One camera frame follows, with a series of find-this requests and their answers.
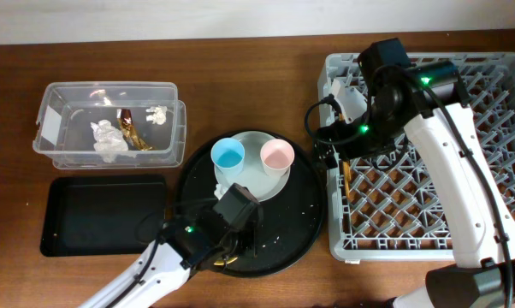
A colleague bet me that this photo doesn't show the yellow bowl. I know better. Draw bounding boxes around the yellow bowl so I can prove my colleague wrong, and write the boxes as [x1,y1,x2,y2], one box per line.
[214,256,239,266]

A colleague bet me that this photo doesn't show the gold snack wrapper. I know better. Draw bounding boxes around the gold snack wrapper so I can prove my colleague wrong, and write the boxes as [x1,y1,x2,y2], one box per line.
[116,109,153,151]

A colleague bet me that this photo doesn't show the white napkin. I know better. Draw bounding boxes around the white napkin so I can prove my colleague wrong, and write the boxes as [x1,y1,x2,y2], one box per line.
[91,120,129,163]

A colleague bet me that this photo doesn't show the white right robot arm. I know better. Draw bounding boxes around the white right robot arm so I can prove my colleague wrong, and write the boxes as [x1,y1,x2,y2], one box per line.
[311,38,515,307]

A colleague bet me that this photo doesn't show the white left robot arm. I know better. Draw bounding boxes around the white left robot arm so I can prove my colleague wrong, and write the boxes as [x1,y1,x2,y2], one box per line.
[82,184,263,307]

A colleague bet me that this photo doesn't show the grey dishwasher rack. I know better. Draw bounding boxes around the grey dishwasher rack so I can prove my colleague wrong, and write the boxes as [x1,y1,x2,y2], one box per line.
[326,52,515,264]

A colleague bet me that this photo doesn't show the grey plate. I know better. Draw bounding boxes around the grey plate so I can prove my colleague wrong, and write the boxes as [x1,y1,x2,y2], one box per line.
[214,131,290,202]

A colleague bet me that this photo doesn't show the round black tray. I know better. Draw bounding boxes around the round black tray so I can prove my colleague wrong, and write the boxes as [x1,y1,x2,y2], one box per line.
[174,137,327,278]

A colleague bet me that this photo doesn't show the blue cup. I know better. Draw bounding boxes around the blue cup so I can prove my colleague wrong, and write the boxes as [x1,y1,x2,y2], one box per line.
[210,138,246,176]

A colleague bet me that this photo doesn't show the pink cup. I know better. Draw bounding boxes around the pink cup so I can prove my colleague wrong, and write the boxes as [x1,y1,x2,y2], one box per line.
[260,139,295,177]

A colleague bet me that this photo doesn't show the small white paper scrap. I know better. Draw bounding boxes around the small white paper scrap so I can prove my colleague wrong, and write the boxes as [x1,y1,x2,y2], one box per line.
[145,106,168,125]

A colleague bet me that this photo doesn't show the black rectangular tray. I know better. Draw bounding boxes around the black rectangular tray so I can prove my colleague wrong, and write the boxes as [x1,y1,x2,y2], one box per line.
[40,175,167,257]

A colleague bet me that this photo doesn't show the clear plastic bin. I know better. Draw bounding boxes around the clear plastic bin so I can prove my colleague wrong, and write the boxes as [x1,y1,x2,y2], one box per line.
[33,81,186,169]

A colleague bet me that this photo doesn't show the black right camera cable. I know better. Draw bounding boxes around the black right camera cable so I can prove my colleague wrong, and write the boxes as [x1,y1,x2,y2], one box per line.
[303,94,370,146]

